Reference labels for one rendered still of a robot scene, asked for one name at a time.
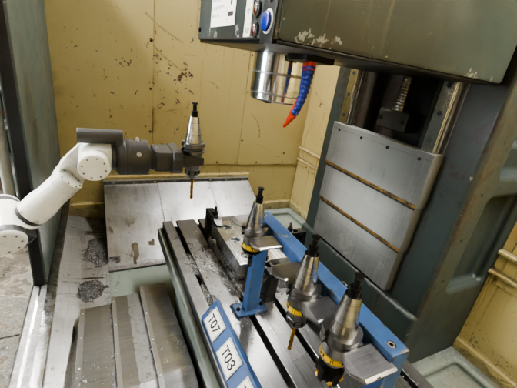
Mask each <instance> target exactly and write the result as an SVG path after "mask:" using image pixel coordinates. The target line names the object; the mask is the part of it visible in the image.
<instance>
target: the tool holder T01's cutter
mask: <svg viewBox="0 0 517 388"><path fill-rule="evenodd" d="M315 367H316V368H317V370H316V371H315V375H316V376H317V378H318V379H319V381H320V382H321V381H323V380H324V381H326V382H328V383H327V386H331V387H333V386H337V385H338V382H341V381H342V379H343V374H344V372H345V369H344V367H343V368H338V369H334V368H331V367H330V366H328V365H327V364H326V363H325V362H324V360H323V358H322V357H321V355H319V357H318V360H317V363H316V366H315Z"/></svg>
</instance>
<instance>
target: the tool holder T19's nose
mask: <svg viewBox="0 0 517 388"><path fill-rule="evenodd" d="M285 316H286V322H287V323H288V324H289V325H290V327H291V328H293V329H299V328H302V327H303V326H305V324H307V322H308V319H306V318H305V317H297V316H294V315H292V314H291V313H290V312H289V311H287V312H286V315H285Z"/></svg>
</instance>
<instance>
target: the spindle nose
mask: <svg viewBox="0 0 517 388"><path fill-rule="evenodd" d="M302 65H303V63H301V62H294V61H290V60H288V59H287V54H282V53H277V52H265V51H257V50H255V54H254V61H253V68H252V69H253V71H252V80H251V86H250V90H251V92H250V96H251V97H252V98H254V99H258V100H261V101H265V102H272V103H278V104H283V105H293V104H294V103H295V100H296V99H297V97H298V94H299V89H300V88H299V86H300V85H301V83H300V81H301V76H302Z"/></svg>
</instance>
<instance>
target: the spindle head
mask: <svg viewBox="0 0 517 388"><path fill-rule="evenodd" d="M260 1H261V3H262V9H261V12H260V15H259V17H258V18H255V17H254V16H253V14H252V23H253V22H254V21H257V22H258V34H257V36H256V37H255V38H252V37H251V34H250V37H243V32H244V24H245V11H246V4H247V0H237V3H236V11H235V24H234V25H227V26H219V27H212V28H211V17H212V0H201V8H200V21H199V28H198V31H199V34H198V39H199V40H200V42H201V43H206V44H211V45H219V46H224V47H229V48H234V49H242V50H246V51H251V52H254V51H255V50H257V51H265V52H277V53H282V54H288V53H292V54H303V55H314V56H318V57H323V58H327V59H334V60H335V62H334V65H335V66H340V67H345V68H350V69H358V70H362V71H367V72H377V73H385V74H391V75H404V76H411V77H418V78H424V79H438V80H444V81H445V80H446V81H453V82H464V83H471V84H477V85H490V86H497V87H499V83H500V82H501V81H502V79H503V77H504V75H505V72H506V69H507V68H508V66H509V63H510V60H511V58H512V55H513V53H514V51H515V47H516V46H517V0H279V2H278V8H277V13H276V19H275V29H274V35H273V40H272V44H267V43H259V40H260V34H261V18H262V14H263V10H264V4H265V0H260Z"/></svg>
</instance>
